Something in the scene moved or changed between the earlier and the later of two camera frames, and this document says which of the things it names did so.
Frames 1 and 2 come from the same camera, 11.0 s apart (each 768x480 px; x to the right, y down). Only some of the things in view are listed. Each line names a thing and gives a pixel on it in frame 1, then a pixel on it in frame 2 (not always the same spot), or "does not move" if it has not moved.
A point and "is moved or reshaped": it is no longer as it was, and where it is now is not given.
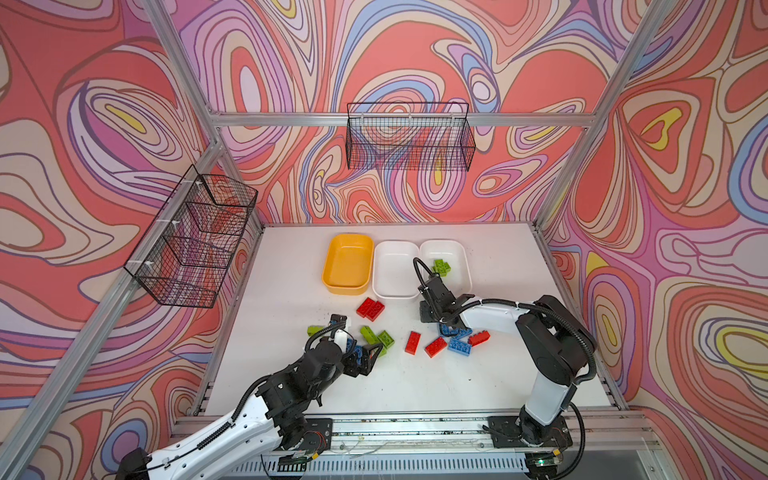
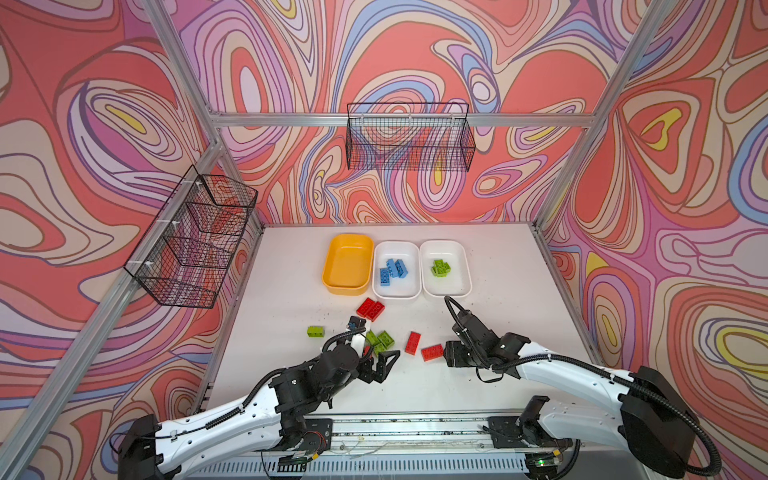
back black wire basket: [409, 137] does not move
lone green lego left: [312, 330] does not move
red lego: [436, 347] is moved or reshaped
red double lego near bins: [370, 309] does not move
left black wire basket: [184, 256] does not move
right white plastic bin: [453, 252] does not move
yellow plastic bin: [349, 263] does not move
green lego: [441, 267] does not move
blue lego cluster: [356, 349] is moved or reshaped
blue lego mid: [454, 333] is moved or reshaped
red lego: [412, 342] does not move
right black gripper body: [429, 314] to [461, 357]
